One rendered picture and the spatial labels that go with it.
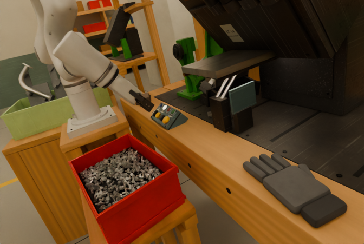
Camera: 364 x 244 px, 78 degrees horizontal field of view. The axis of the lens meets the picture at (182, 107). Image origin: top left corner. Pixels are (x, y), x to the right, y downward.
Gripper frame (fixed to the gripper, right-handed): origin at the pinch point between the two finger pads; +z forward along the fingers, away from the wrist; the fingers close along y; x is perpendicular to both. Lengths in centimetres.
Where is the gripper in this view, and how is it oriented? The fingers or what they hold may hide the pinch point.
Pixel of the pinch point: (147, 105)
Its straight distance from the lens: 77.9
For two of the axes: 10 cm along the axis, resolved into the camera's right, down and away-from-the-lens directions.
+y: 5.1, 2.0, -8.4
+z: 6.5, 5.4, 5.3
